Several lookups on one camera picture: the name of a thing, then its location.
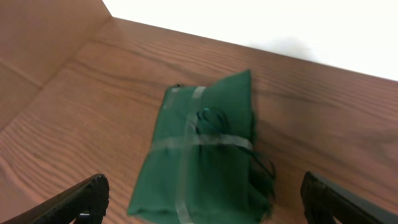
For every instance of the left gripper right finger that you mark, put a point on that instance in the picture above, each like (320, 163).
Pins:
(327, 203)

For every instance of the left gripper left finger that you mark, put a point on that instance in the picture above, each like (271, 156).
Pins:
(84, 203)

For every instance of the green folded cloth bundle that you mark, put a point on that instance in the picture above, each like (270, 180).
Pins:
(201, 166)

